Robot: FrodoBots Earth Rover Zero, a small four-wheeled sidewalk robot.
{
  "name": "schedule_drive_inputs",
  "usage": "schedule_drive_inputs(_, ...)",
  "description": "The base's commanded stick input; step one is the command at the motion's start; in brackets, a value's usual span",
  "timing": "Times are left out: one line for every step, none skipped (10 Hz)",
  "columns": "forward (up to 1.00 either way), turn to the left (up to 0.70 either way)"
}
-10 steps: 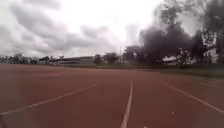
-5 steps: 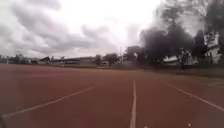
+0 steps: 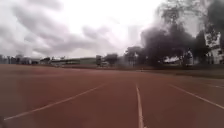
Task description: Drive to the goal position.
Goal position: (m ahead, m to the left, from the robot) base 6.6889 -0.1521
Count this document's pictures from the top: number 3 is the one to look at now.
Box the low long building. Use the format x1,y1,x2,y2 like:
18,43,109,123
39,57,101,67

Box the group of dark trees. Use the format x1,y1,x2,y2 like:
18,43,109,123
123,0,224,68

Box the row of distant buildings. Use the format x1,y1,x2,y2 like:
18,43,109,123
0,54,42,66

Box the white building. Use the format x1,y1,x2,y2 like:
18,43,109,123
203,31,224,66

